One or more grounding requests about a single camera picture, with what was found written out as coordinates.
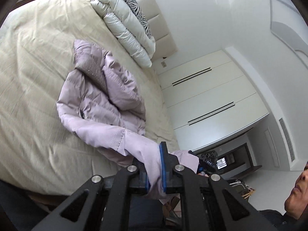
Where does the dark desk with monitor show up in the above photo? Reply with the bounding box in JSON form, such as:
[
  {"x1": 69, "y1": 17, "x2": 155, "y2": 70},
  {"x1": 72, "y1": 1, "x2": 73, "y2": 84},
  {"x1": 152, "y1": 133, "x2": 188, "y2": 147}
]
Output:
[{"x1": 195, "y1": 142, "x2": 263, "y2": 176}]

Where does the beige padded headboard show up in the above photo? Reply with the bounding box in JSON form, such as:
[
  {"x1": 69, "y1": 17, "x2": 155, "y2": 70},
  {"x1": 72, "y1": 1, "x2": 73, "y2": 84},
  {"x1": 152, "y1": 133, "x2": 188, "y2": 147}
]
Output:
[{"x1": 137, "y1": 0, "x2": 177, "y2": 62}]

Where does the operator head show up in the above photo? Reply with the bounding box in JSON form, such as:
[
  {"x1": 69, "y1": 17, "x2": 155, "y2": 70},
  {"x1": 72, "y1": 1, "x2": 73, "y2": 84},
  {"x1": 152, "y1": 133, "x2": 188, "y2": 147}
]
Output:
[{"x1": 285, "y1": 164, "x2": 307, "y2": 219}]

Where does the beige bed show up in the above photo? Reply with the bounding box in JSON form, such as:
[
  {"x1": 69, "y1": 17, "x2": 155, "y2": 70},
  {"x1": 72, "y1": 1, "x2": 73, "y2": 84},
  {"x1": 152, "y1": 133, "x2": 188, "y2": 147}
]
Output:
[{"x1": 1, "y1": 0, "x2": 179, "y2": 196}]

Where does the mauve puffer jacket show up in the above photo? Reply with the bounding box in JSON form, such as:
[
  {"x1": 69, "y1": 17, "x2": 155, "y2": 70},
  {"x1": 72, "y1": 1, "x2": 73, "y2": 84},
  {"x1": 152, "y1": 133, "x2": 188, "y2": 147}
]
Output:
[{"x1": 56, "y1": 40, "x2": 198, "y2": 203}]

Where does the white folded duvet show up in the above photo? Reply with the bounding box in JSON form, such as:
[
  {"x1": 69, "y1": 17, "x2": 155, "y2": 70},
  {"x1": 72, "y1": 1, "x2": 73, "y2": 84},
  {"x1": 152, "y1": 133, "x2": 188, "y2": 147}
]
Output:
[{"x1": 90, "y1": 0, "x2": 156, "y2": 68}]

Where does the zebra print pillow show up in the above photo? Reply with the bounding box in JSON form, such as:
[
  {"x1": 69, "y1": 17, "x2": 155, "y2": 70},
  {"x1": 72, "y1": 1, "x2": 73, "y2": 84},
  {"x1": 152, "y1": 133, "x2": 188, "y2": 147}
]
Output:
[{"x1": 124, "y1": 0, "x2": 151, "y2": 38}]

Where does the white wardrobe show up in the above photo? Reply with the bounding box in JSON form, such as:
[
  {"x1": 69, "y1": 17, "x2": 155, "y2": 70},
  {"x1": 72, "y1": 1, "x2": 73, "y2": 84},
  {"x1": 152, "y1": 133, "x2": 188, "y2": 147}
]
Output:
[{"x1": 159, "y1": 51, "x2": 268, "y2": 151}]

